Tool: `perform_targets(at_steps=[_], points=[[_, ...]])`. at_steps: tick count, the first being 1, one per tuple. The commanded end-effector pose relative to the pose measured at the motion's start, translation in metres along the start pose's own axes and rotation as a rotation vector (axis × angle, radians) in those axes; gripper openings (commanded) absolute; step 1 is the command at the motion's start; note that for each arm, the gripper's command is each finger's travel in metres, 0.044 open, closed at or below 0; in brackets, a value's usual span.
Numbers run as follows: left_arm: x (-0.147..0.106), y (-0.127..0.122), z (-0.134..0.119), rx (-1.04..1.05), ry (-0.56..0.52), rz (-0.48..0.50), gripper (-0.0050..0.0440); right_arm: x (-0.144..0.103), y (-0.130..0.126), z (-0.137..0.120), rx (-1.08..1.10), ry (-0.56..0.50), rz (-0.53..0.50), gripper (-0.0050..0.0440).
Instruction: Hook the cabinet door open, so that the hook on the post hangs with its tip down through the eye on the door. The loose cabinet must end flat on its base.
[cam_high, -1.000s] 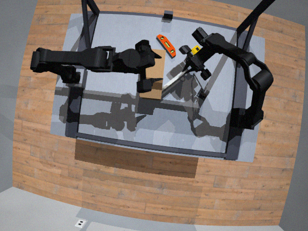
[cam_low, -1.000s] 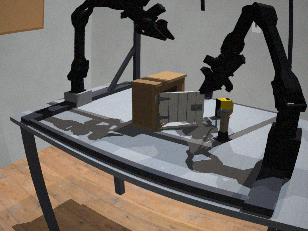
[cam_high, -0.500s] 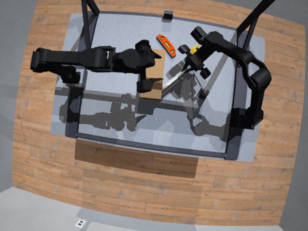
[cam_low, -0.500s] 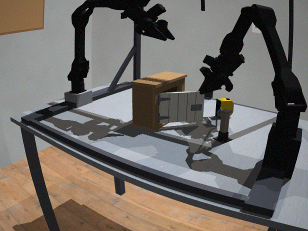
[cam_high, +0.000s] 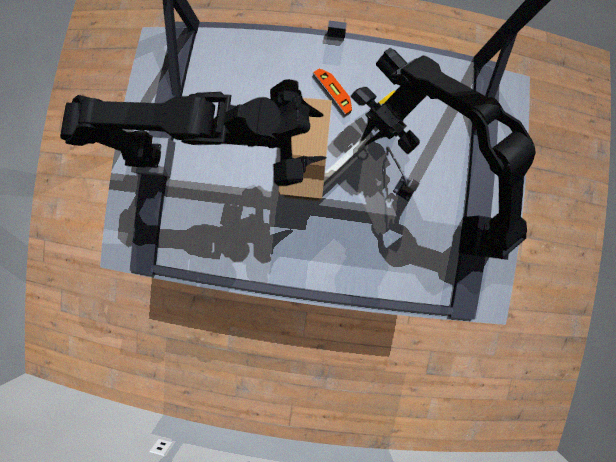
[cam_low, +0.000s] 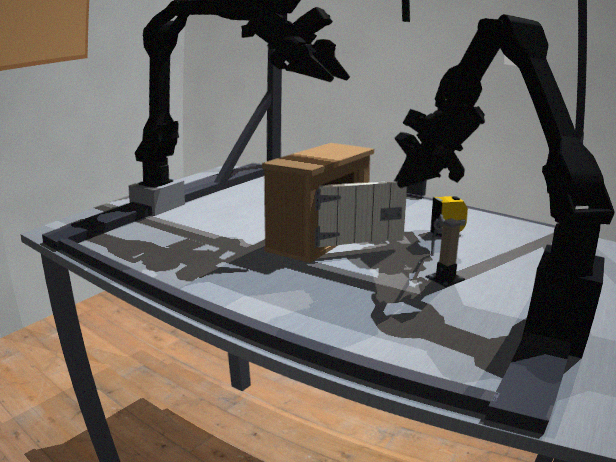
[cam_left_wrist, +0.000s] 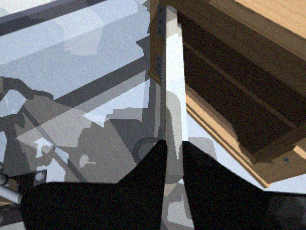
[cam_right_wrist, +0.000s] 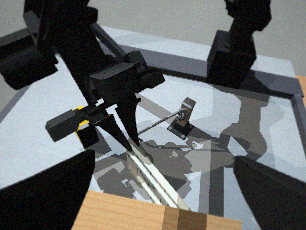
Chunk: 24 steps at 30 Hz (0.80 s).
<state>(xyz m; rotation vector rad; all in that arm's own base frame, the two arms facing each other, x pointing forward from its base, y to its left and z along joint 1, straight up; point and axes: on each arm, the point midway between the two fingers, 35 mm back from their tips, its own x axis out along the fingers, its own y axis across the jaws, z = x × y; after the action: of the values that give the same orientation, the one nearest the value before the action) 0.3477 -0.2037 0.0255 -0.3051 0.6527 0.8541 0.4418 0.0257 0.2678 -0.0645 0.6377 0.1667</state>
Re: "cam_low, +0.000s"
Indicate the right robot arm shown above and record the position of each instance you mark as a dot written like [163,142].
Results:
[160,38]

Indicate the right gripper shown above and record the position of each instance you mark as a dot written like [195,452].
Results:
[303,60]

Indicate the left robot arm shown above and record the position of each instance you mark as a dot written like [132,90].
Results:
[576,179]

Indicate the brown wooden cabinet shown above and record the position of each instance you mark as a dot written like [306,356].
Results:
[304,220]

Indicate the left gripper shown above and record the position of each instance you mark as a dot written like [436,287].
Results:
[427,167]

